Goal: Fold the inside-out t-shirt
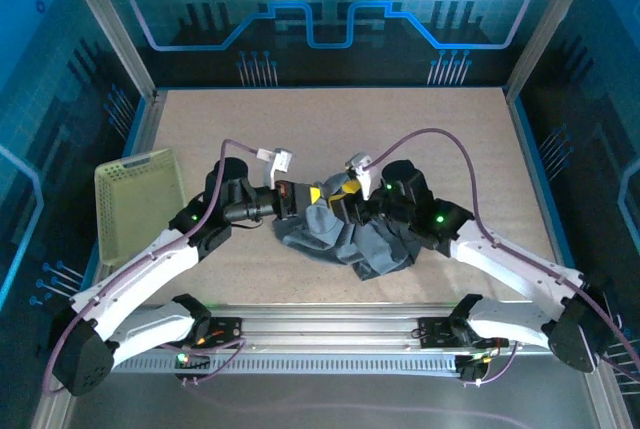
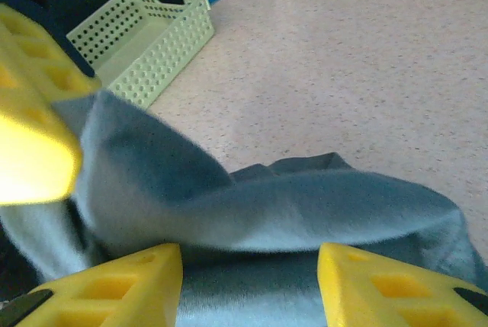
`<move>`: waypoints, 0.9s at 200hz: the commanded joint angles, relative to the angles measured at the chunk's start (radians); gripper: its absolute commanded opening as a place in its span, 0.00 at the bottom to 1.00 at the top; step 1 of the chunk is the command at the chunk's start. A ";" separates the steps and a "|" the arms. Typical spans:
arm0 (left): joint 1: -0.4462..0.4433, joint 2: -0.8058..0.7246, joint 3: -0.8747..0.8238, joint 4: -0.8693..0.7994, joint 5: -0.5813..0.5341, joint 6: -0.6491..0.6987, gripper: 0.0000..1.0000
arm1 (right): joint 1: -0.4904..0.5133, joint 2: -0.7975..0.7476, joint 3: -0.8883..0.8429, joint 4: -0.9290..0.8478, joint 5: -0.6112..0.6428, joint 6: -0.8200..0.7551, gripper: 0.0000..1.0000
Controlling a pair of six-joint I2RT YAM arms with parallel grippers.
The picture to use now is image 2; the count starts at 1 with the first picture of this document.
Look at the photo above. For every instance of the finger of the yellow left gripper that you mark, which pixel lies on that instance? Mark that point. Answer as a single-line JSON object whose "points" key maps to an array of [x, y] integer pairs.
{"points": [[38, 56], [34, 151]]}

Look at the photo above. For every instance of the grey t-shirt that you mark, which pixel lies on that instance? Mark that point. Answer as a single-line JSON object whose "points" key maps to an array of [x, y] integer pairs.
{"points": [[267, 209]]}

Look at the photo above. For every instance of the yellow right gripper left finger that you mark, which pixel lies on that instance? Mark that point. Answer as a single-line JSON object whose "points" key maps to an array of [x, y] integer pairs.
{"points": [[114, 289]]}

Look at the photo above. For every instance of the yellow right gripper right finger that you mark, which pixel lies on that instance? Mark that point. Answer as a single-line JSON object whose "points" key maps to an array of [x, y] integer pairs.
{"points": [[381, 292]]}

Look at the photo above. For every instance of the pale green perforated plastic basket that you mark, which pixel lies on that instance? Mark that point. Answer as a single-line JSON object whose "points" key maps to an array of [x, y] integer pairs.
{"points": [[152, 56]]}

